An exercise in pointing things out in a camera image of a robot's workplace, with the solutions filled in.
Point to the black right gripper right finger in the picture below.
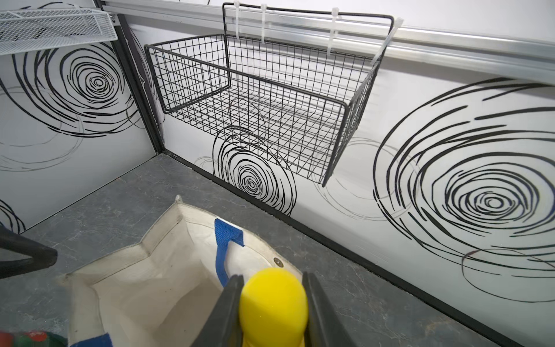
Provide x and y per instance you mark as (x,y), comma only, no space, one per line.
(324,328)

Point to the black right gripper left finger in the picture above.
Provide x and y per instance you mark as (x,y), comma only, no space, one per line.
(223,326)

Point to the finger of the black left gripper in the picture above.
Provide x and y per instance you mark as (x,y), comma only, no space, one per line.
(36,256)

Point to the orange soap bottle yellow cap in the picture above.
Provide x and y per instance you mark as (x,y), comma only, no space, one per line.
(273,309)

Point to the white bag with blue handles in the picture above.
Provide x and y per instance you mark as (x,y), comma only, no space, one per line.
(162,290)

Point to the green soap bottle red cap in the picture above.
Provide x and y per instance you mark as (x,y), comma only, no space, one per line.
(32,339)

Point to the white wire wall shelf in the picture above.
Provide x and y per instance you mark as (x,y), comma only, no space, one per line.
(41,29)

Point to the black wire wall basket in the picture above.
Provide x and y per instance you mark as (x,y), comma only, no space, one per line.
(291,85)

